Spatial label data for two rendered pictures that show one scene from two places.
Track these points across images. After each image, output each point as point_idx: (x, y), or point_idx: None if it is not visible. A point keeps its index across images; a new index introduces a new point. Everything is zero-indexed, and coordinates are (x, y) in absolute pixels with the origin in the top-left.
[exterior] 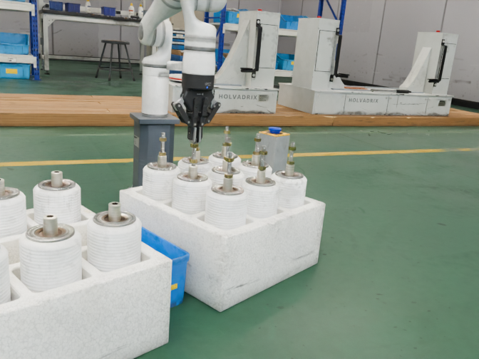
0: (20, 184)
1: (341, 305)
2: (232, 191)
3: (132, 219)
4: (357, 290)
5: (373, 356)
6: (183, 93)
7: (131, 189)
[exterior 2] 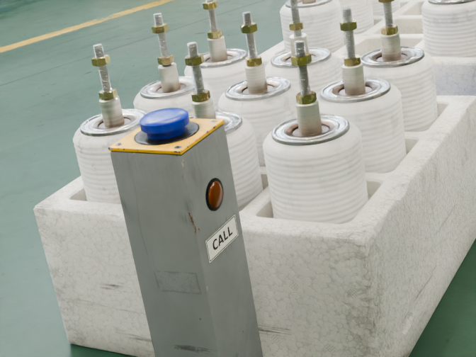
0: None
1: (42, 268)
2: (209, 60)
3: (287, 3)
4: (1, 304)
5: (22, 222)
6: None
7: (462, 103)
